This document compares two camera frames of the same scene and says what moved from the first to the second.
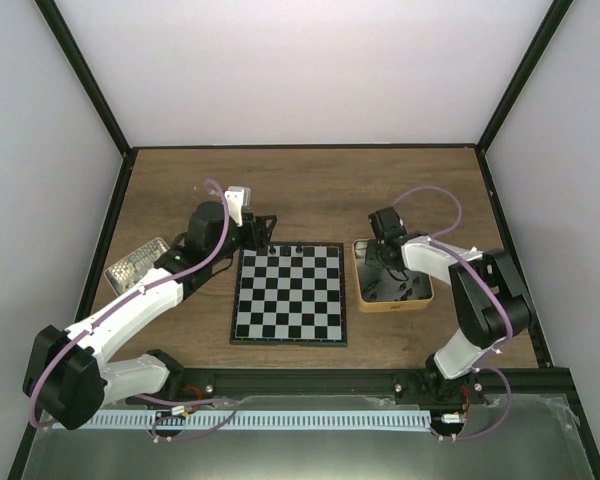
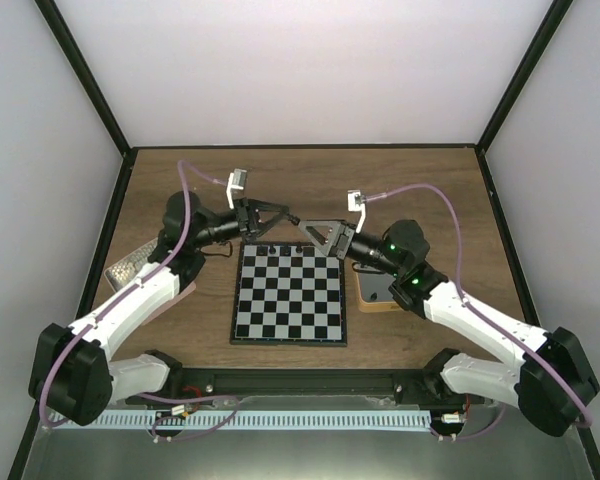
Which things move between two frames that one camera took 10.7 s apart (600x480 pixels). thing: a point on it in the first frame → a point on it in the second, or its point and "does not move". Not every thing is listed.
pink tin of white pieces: (129, 271) does not move
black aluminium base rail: (298, 382) does not move
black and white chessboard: (290, 295) does not move
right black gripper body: (377, 259) → (343, 242)
